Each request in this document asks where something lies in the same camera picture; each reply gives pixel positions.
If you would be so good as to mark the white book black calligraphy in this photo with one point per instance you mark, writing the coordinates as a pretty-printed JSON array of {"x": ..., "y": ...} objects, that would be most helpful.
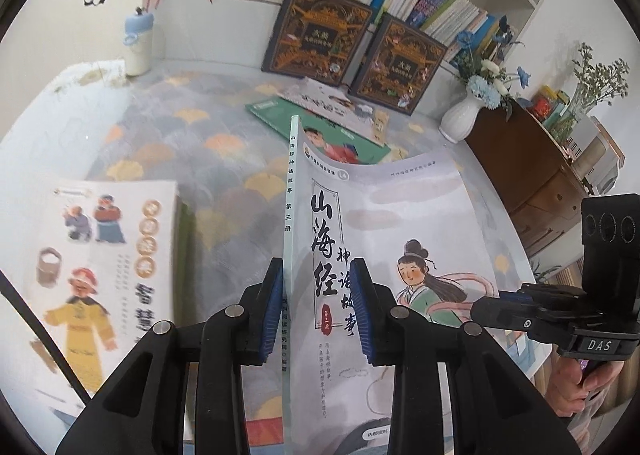
[{"x": 325, "y": 105}]

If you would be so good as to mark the dark ornate hardcover book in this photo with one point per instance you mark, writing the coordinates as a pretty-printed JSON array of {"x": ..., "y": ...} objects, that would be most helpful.
[
  {"x": 397, "y": 65},
  {"x": 320, "y": 35}
]

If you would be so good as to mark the colourful jars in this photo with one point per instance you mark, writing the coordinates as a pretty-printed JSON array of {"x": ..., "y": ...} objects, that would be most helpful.
[{"x": 545, "y": 107}]

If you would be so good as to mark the person's right forearm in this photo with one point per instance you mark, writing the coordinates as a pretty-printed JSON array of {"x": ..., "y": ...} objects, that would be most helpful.
[{"x": 595, "y": 432}]

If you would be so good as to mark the person's right hand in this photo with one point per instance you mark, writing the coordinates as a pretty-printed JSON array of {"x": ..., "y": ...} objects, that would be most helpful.
[{"x": 565, "y": 385}]

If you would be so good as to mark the white appliance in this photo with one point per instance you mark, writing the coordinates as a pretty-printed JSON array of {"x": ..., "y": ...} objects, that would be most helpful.
[{"x": 597, "y": 155}]

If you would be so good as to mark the stack of sorted books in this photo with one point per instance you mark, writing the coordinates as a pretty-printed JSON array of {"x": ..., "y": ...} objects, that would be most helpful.
[{"x": 100, "y": 255}]

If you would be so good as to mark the white bottle blue lid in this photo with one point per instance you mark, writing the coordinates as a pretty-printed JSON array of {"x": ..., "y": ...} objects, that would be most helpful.
[{"x": 137, "y": 55}]

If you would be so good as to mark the white ribbed vase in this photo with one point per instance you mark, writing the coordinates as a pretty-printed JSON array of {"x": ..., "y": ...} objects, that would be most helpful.
[{"x": 460, "y": 120}]

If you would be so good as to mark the brown wooden cabinet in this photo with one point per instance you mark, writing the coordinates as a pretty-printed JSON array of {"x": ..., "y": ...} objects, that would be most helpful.
[{"x": 530, "y": 170}]

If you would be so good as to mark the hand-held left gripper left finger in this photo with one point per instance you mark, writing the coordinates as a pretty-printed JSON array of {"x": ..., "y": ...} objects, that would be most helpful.
[{"x": 270, "y": 310}]

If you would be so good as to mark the pale yellow book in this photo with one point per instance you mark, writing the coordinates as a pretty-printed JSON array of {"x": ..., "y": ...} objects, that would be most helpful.
[{"x": 379, "y": 127}]

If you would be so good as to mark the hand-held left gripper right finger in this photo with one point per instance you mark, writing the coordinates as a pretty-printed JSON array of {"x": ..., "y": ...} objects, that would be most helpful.
[{"x": 362, "y": 315}]

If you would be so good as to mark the white book green-robed woman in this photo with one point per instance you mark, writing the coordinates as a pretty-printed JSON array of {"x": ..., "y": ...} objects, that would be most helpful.
[{"x": 360, "y": 215}]

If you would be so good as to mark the teal book boy in red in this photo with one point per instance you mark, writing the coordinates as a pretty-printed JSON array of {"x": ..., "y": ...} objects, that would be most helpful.
[{"x": 350, "y": 150}]

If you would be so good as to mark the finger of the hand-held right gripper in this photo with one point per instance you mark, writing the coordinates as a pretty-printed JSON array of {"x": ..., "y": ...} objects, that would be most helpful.
[
  {"x": 500, "y": 315},
  {"x": 550, "y": 297}
]

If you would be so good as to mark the glass vase with dried sprigs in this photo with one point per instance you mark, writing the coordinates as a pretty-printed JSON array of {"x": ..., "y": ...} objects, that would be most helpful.
[{"x": 580, "y": 105}]

